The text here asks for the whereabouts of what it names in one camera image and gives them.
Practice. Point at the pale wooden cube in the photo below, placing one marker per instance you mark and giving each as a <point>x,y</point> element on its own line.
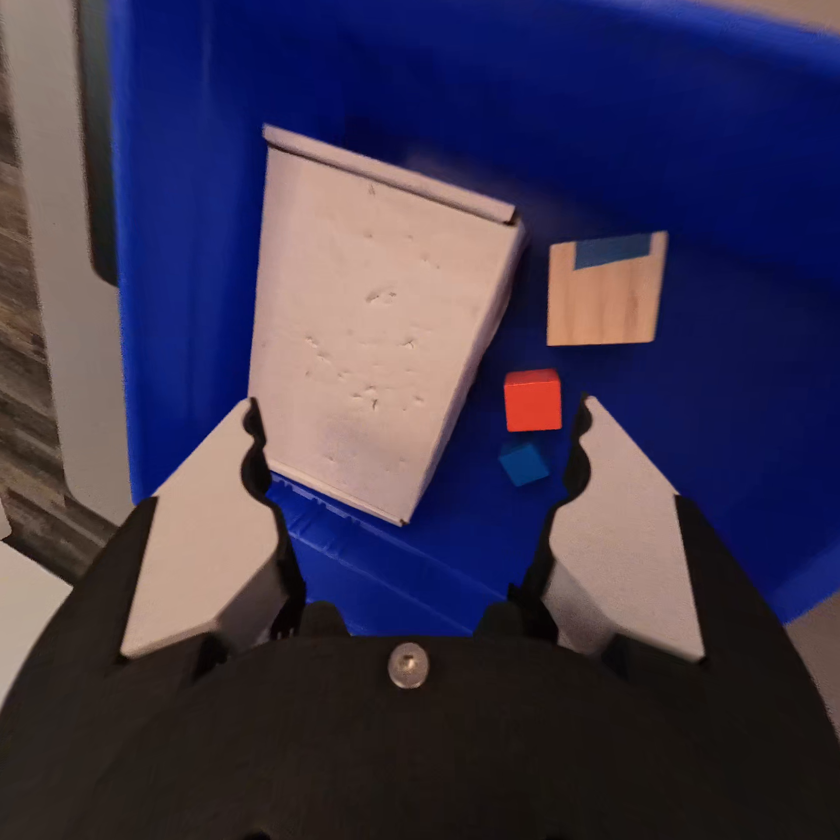
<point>604,308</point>

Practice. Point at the blue plastic bin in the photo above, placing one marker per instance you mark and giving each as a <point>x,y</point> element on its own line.
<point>656,131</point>

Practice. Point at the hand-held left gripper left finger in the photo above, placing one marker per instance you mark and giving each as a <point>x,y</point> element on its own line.
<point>203,558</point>

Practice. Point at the white cardboard box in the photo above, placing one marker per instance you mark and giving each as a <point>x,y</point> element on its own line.
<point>367,328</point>

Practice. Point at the red cube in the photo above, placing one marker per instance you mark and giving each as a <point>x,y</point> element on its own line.
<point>533,403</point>

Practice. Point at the blue cube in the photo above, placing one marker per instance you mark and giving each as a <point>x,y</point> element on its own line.
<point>610,251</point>
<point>523,464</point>

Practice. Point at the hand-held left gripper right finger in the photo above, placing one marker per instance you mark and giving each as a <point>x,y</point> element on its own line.
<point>623,558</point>

